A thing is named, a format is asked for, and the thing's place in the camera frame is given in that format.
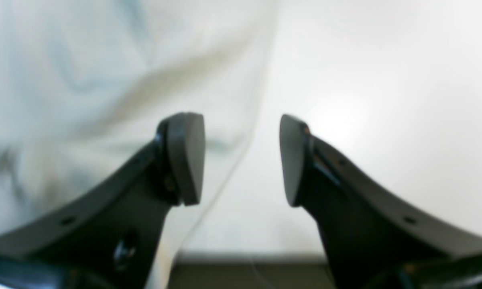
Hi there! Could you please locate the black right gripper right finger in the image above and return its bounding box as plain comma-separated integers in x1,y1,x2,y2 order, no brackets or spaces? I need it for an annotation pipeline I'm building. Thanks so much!
279,114,482,289

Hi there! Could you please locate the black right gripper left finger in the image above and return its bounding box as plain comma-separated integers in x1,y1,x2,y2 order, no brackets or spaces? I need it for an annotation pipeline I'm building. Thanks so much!
0,113,205,289

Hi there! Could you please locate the beige t-shirt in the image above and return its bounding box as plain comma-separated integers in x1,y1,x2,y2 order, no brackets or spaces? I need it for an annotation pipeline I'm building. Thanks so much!
0,0,278,289

